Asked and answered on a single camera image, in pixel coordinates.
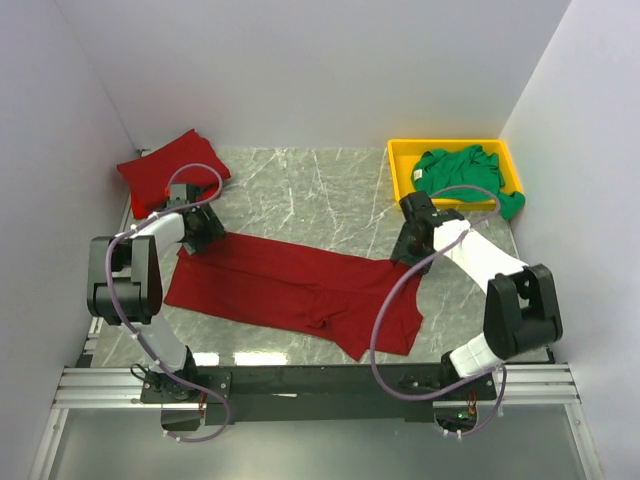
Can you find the folded red t-shirt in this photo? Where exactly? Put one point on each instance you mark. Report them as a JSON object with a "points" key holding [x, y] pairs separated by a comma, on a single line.
{"points": [[156, 168], [144, 200]]}

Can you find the aluminium rail frame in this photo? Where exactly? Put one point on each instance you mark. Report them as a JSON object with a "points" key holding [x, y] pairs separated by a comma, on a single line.
{"points": [[98, 430]]}

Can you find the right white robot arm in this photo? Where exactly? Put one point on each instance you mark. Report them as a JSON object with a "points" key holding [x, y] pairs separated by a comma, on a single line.
{"points": [[521, 311]]}

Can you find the black base beam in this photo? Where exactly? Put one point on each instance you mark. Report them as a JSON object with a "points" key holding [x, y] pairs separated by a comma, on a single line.
{"points": [[274, 393]]}

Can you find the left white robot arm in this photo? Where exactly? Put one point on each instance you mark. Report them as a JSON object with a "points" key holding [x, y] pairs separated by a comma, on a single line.
{"points": [[124, 284]]}

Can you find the folded red t-shirt top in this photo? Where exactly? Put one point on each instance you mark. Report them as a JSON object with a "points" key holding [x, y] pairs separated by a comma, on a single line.
{"points": [[156, 168]]}

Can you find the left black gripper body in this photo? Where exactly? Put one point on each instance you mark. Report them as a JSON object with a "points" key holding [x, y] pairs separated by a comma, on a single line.
{"points": [[201, 239]]}

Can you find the yellow plastic bin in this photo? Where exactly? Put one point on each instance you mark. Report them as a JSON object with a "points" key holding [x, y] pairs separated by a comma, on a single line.
{"points": [[404, 153]]}

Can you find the dark red t-shirt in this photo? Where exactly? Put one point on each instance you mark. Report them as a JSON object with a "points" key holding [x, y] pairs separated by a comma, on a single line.
{"points": [[286, 286]]}

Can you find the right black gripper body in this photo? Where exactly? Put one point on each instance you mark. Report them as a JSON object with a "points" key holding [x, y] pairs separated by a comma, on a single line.
{"points": [[409, 253]]}

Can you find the green t-shirt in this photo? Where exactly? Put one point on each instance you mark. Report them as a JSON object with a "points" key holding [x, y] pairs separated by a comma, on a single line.
{"points": [[440, 169]]}

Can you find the folded red t-shirt bottom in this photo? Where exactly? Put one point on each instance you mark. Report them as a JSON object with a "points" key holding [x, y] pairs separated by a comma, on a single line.
{"points": [[144, 200]]}

